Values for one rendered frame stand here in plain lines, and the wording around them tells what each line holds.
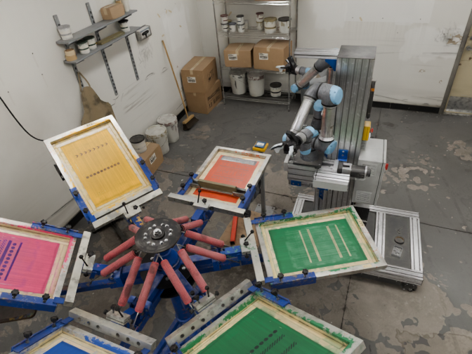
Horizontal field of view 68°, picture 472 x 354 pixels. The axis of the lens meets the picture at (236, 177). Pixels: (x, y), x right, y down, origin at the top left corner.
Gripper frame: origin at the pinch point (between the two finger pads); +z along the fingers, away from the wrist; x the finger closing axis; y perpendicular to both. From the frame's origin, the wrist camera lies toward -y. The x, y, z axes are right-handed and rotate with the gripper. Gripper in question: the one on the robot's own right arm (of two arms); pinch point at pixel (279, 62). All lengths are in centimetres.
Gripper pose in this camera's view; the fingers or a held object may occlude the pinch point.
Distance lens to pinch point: 352.0
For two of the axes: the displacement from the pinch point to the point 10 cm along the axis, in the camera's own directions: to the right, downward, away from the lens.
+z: -7.0, -4.0, 5.9
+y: 1.8, 7.0, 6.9
